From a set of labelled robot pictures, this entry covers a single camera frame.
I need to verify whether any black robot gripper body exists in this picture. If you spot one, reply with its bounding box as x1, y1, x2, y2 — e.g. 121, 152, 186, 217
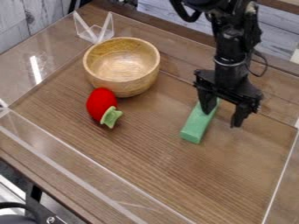
193, 59, 262, 114

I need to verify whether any red plush strawberry toy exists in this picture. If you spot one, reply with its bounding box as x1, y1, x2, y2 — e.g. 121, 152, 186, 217
86, 87, 122, 129

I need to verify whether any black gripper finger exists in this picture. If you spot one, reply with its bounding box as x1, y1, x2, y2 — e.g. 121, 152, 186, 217
197, 89, 217, 115
230, 103, 250, 128

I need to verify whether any clear acrylic corner bracket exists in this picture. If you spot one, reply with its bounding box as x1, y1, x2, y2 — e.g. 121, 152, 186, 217
71, 11, 114, 44

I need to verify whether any brown wooden bowl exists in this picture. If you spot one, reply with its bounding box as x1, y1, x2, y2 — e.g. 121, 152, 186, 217
82, 37, 161, 98

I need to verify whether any green rectangular block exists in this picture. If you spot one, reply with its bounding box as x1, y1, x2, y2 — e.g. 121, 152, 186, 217
180, 102, 218, 144

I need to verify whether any black table frame clamp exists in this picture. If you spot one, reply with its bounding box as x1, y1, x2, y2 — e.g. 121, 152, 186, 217
0, 183, 69, 224

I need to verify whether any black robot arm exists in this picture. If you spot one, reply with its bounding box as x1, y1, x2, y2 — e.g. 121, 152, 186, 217
182, 0, 262, 127

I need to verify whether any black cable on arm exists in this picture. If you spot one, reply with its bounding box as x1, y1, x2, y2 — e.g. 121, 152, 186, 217
168, 0, 205, 23

